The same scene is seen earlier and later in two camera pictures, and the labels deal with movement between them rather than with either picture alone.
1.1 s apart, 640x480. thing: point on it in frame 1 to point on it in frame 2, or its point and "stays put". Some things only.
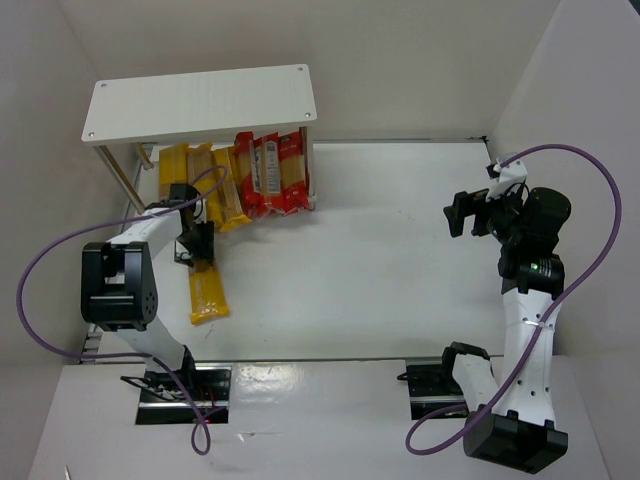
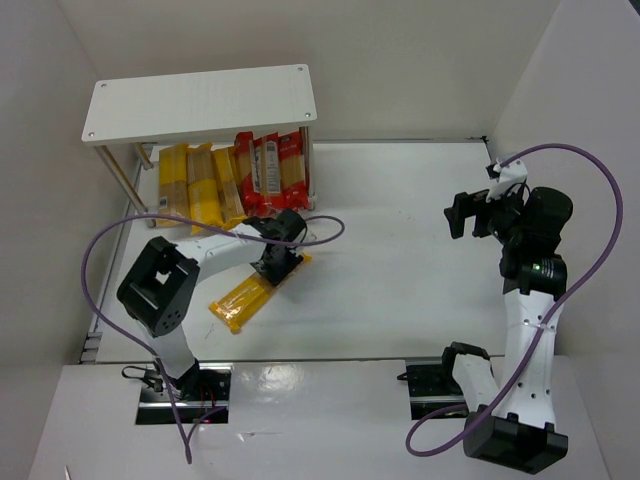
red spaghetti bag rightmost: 294,171 stays put
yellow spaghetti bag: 208,300 to 240,304
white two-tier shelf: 134,111 stays put
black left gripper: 198,245 to 275,265
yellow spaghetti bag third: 230,210 stays put
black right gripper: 480,212 stays put
